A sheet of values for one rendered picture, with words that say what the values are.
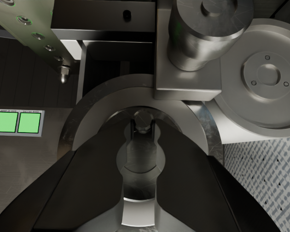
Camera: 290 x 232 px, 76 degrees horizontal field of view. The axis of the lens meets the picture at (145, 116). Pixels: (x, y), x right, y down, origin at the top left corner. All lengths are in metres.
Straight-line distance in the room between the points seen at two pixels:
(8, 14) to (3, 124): 0.30
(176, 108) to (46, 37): 0.35
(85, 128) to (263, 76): 0.17
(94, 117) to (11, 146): 0.45
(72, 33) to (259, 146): 0.29
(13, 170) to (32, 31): 0.34
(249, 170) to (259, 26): 0.22
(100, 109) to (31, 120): 0.42
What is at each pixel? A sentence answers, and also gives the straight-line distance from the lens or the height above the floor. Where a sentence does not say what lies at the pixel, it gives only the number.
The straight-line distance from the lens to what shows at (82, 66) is 0.20.
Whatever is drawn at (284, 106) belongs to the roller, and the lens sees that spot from 0.22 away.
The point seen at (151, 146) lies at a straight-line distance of 0.15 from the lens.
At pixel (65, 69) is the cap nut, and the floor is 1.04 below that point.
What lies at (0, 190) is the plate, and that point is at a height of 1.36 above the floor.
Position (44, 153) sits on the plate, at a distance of 0.55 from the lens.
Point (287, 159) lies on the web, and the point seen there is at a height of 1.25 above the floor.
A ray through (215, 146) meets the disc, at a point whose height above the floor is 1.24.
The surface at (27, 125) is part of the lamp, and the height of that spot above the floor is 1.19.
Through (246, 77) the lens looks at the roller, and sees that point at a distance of 0.20.
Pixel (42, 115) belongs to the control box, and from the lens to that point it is 0.56.
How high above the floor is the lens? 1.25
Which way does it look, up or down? 11 degrees down
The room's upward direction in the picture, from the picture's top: 178 degrees counter-clockwise
